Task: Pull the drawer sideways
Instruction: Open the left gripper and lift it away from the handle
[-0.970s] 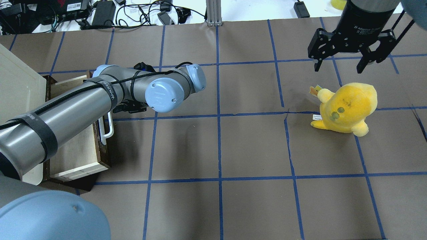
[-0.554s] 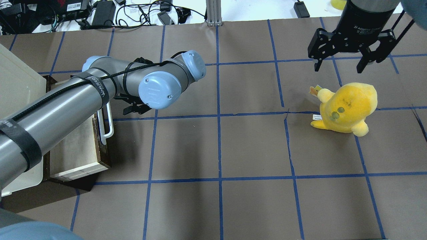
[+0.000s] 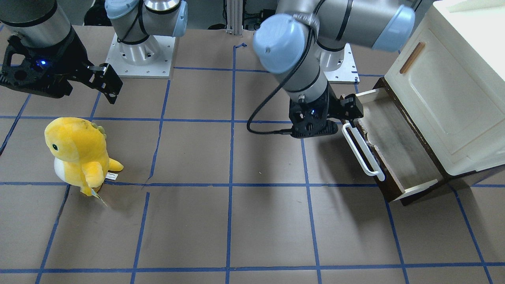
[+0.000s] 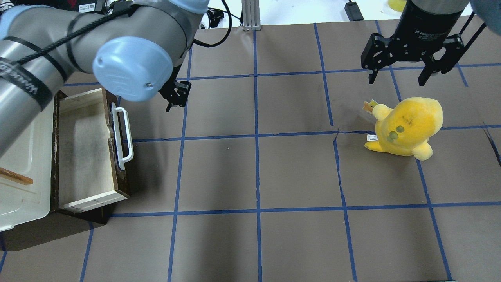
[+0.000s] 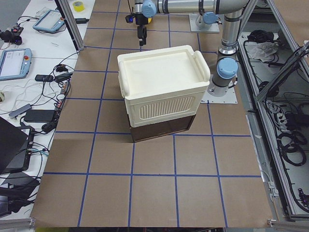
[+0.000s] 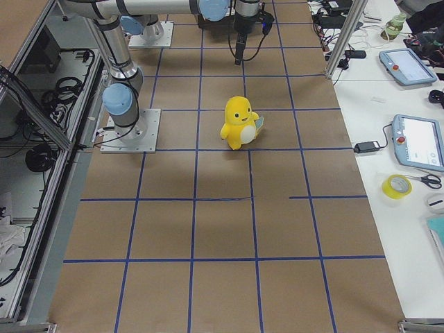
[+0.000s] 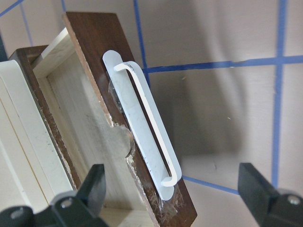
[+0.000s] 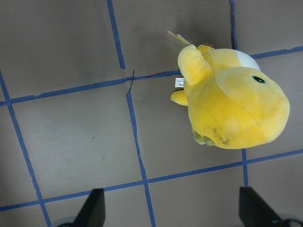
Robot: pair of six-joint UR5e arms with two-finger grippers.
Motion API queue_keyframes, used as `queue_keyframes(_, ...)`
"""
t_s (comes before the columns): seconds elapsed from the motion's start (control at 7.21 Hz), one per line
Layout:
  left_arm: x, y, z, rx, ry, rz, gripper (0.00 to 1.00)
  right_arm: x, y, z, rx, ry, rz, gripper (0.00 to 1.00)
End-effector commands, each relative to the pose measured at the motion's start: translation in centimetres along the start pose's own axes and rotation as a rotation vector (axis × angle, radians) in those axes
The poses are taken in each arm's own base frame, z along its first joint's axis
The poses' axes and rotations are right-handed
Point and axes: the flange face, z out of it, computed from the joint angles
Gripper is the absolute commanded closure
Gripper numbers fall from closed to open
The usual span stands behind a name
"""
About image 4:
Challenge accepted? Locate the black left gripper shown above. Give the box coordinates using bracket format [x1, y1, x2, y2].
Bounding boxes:
[158, 73, 193, 112]

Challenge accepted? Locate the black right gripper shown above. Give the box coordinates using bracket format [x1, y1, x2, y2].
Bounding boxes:
[361, 0, 469, 86]

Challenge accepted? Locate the dark wooden drawer front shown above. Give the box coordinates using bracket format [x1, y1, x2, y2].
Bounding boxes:
[58, 88, 130, 213]

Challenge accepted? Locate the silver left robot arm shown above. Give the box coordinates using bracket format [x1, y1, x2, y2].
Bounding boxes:
[1, 0, 208, 155]

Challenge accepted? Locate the yellow plush toy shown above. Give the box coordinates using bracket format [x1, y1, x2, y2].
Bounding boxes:
[363, 97, 443, 161]

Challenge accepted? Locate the black power adapter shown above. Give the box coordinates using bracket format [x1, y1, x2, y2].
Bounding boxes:
[344, 0, 364, 22]

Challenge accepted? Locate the cream cabinet body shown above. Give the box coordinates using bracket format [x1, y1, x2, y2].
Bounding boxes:
[0, 101, 55, 231]

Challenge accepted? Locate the white drawer handle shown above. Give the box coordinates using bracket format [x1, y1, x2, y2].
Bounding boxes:
[111, 103, 134, 171]

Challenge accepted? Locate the aluminium frame post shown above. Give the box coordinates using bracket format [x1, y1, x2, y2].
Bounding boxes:
[241, 0, 261, 31]

